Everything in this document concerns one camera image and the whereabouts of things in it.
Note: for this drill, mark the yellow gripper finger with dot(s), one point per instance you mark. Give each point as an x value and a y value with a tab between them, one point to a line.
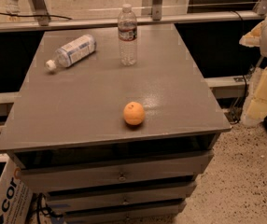
255	106
252	38

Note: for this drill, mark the clear water bottle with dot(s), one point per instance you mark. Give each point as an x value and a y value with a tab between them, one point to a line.
127	32

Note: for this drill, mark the lying labelled plastic bottle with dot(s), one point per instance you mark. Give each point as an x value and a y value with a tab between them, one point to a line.
72	52

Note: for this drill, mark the orange fruit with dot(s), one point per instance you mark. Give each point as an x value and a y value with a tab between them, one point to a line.
134	113

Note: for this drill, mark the grey drawer cabinet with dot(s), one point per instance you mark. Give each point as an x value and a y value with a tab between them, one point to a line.
67	133

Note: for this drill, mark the white cardboard box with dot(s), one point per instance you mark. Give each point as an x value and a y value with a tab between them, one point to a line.
15	196

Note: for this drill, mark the metal frame rail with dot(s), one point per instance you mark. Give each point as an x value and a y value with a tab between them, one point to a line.
246	15

